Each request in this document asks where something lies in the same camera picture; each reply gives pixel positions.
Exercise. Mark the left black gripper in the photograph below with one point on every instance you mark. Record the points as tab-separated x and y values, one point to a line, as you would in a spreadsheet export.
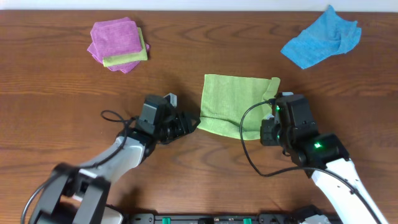
189	125

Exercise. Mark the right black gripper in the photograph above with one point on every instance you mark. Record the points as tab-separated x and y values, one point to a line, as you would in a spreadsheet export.
266	127

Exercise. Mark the green microfibre cloth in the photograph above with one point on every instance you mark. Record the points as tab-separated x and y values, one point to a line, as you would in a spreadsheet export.
225	99

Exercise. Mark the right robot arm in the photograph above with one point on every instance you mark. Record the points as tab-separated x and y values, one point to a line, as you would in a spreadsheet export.
323	158

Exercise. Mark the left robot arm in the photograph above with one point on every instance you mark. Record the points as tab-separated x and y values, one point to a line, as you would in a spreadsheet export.
78	194

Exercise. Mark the folded green cloth in stack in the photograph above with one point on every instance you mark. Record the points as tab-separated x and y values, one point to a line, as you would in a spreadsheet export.
127	58

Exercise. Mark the blue crumpled cloth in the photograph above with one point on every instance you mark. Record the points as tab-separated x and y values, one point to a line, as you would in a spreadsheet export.
329	35

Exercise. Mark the top purple folded cloth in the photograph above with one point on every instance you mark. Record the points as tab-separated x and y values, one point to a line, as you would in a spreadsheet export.
115	37

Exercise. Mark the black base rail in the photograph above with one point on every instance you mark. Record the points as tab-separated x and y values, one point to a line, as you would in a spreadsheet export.
264	218

